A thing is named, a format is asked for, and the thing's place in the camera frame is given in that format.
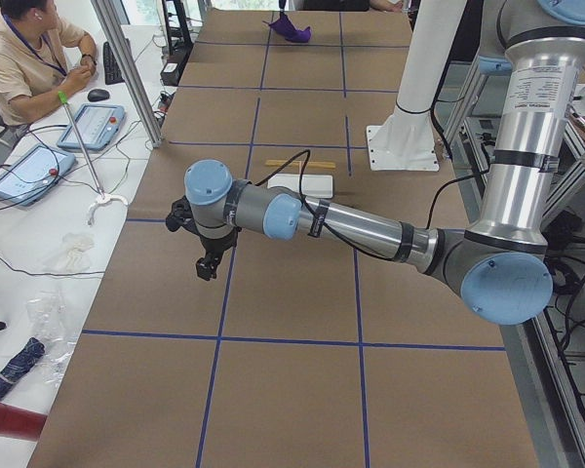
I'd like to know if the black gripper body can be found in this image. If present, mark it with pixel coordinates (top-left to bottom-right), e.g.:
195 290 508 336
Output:
196 221 238 266

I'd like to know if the purple towel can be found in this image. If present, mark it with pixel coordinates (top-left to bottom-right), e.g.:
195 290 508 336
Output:
268 12 312 44

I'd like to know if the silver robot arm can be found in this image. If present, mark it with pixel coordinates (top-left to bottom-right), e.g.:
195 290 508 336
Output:
166 1 585 325

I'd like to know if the white rack base tray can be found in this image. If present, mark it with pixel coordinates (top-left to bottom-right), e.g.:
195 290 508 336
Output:
267 174 334 199

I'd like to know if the wooden rack rod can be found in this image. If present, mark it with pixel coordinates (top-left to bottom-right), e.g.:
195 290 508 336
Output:
264 159 336 170

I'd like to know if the clear plastic bag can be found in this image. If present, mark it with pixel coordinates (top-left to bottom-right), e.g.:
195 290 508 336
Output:
26 292 78 388

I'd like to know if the blue teach pendant far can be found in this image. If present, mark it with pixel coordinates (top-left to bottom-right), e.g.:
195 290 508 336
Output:
74 103 126 151

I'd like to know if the blue teach pendant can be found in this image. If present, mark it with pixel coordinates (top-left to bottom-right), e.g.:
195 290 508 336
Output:
0 144 76 206
74 103 126 151

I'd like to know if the black computer mouse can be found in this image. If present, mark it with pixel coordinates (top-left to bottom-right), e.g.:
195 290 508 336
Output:
87 89 110 102

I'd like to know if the blue teach pendant near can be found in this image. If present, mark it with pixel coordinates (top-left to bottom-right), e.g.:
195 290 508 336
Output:
0 144 76 206

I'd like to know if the black keyboard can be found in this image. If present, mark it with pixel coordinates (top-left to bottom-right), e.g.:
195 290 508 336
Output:
102 41 124 85

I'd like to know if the red cylinder tube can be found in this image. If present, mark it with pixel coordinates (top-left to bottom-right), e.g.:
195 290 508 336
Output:
0 402 47 442

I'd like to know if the seated person beige shirt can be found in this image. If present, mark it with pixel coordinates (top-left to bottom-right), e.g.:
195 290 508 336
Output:
0 1 97 127

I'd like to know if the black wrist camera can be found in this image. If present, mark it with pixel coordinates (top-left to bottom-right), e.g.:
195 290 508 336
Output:
165 196 198 234

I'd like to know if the aluminium frame post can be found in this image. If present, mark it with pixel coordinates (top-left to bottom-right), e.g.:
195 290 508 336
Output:
91 0 162 148

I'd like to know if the white camera mast stand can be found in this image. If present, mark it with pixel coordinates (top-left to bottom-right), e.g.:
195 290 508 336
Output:
367 0 467 172

